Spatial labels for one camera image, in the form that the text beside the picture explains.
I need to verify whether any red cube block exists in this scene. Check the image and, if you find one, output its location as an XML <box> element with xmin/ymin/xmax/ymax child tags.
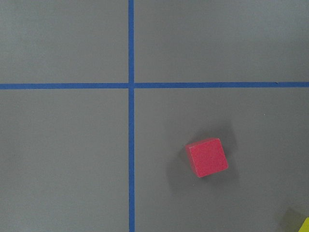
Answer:
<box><xmin>185</xmin><ymin>138</ymin><xmax>228</xmax><ymax>178</ymax></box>

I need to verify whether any yellow cube block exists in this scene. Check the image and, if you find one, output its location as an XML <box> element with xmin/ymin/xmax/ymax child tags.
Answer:
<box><xmin>298</xmin><ymin>217</ymin><xmax>309</xmax><ymax>232</ymax></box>

